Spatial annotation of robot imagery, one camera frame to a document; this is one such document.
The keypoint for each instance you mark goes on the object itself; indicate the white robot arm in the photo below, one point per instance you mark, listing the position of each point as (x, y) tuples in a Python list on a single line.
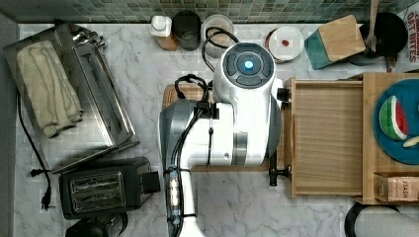
[(235, 122)]

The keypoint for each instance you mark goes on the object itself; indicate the dark glass jar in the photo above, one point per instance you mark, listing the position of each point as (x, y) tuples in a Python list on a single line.
[(187, 29)]

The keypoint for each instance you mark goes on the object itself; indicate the steel dish rack tray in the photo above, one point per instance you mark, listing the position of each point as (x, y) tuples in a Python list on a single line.
[(105, 126)]

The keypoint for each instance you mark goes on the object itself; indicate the white cap spice bottle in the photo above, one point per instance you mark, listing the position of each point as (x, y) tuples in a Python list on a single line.
[(161, 30)]

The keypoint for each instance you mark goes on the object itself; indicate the black toaster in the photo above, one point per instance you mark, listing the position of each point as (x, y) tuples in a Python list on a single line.
[(108, 187)]

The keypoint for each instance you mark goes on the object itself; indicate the wooden drawer tray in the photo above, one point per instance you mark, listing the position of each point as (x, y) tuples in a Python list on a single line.
[(323, 128)]

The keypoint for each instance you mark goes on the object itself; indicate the black round appliance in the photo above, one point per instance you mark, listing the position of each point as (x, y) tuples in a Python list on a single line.
[(102, 226)]

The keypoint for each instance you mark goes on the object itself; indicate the teal canister wooden lid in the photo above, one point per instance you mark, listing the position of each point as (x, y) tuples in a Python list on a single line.
[(333, 42)]

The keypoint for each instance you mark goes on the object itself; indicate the beige folded towel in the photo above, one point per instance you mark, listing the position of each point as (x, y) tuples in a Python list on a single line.
[(53, 99)]

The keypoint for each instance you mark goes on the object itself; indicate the wooden shelf board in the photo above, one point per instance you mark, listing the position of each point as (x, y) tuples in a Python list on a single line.
[(374, 158)]

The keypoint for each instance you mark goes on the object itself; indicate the wooden spoon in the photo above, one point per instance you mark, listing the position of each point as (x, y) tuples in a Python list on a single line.
[(371, 40)]

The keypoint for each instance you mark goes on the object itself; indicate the toy watermelon slice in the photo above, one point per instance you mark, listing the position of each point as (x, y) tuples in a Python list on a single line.
[(392, 119)]

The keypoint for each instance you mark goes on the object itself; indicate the stash tea box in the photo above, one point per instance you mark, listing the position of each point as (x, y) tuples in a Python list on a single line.
[(394, 187)]

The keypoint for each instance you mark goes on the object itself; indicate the blue plate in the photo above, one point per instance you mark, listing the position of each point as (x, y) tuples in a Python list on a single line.
[(406, 92)]

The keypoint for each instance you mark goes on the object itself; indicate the toy banana piece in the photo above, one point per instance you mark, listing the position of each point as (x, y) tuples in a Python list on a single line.
[(411, 142)]

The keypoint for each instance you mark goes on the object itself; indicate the oat bites box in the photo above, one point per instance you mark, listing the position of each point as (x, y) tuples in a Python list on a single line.
[(407, 59)]

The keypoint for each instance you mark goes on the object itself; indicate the black ring grey object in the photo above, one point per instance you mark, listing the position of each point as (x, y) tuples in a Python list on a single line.
[(364, 220)]

